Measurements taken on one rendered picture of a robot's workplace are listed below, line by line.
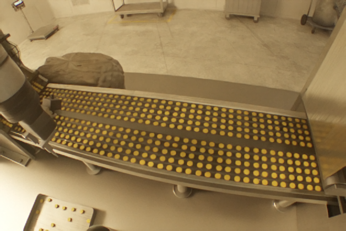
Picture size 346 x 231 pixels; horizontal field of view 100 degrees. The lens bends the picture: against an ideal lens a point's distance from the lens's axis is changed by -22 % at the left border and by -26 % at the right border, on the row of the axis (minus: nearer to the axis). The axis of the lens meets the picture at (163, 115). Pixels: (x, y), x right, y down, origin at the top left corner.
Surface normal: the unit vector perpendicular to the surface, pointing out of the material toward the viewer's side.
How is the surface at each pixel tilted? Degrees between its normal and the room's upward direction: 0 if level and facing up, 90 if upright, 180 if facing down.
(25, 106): 90
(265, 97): 0
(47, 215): 0
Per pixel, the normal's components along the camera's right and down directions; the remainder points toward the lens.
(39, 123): 0.83, 0.00
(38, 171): -0.10, -0.64
